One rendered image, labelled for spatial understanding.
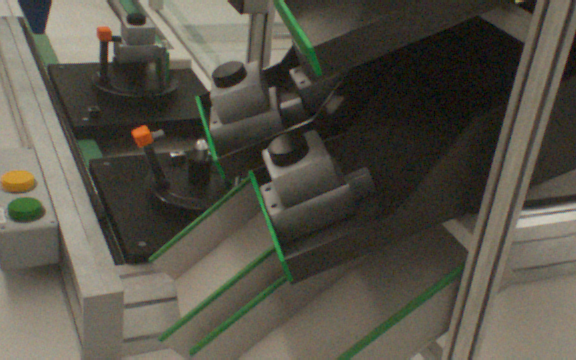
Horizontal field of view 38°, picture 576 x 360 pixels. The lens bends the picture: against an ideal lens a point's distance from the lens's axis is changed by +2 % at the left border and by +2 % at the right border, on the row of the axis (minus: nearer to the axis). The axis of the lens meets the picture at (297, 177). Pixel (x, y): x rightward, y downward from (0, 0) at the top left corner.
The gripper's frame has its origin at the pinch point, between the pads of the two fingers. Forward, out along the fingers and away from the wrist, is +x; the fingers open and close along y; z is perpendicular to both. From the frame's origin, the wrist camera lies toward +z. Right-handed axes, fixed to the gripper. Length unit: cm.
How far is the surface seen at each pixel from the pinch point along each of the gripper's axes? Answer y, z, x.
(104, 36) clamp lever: 38.0, 14.6, 18.6
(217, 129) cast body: -24.4, 11.4, 3.2
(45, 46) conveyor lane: 64, 10, 31
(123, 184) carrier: 9.2, 11.1, 28.3
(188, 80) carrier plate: 41, 30, 28
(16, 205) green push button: 6.5, -2.5, 28.1
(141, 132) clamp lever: 4.5, 12.1, 18.2
